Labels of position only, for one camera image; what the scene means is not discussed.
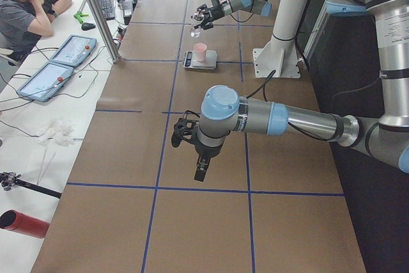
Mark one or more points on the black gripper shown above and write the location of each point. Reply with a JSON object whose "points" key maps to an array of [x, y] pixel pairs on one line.
{"points": [[215, 11], [203, 152]]}

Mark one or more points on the clear glass sauce bottle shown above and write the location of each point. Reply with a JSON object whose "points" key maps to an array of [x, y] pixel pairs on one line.
{"points": [[195, 28]]}

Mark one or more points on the pink plastic cup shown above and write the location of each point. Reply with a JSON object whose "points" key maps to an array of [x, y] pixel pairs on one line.
{"points": [[199, 52]]}

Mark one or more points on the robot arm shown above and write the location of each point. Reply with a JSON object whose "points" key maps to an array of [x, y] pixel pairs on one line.
{"points": [[384, 139], [204, 16]]}

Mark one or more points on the digital kitchen scale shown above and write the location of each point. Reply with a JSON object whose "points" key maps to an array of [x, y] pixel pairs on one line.
{"points": [[190, 61]]}

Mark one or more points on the black keyboard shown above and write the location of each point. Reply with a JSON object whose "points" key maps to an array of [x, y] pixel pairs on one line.
{"points": [[108, 10]]}

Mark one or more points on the black computer mouse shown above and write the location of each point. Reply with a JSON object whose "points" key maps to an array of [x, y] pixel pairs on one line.
{"points": [[86, 26]]}

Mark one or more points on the green clamp tool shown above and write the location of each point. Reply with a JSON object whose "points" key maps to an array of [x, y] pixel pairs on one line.
{"points": [[79, 15]]}

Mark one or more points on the upper blue teach pendant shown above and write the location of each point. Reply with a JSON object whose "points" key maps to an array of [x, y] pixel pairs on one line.
{"points": [[74, 51]]}

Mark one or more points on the blue teach pendant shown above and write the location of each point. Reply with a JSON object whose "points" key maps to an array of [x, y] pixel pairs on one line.
{"points": [[74, 51], [46, 82]]}

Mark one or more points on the crumpled white tissue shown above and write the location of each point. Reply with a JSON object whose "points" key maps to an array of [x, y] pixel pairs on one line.
{"points": [[59, 130]]}

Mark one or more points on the lower blue teach pendant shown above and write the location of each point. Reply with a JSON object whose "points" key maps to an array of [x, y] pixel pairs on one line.
{"points": [[46, 82]]}

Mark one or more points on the seated person grey shirt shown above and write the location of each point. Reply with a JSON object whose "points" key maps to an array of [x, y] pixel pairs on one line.
{"points": [[25, 22]]}

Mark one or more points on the black tripod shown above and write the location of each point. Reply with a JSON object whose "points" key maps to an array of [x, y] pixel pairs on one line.
{"points": [[10, 180]]}

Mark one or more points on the red cylinder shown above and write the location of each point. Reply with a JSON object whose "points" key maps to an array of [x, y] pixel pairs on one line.
{"points": [[21, 223]]}

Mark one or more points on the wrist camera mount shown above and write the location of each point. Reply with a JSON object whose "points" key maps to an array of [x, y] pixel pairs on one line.
{"points": [[185, 129]]}

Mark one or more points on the white pedestal column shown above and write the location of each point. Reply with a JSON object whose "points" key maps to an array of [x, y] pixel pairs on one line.
{"points": [[279, 54]]}

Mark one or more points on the aluminium frame post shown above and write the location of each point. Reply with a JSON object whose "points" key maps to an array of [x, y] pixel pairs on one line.
{"points": [[103, 28]]}

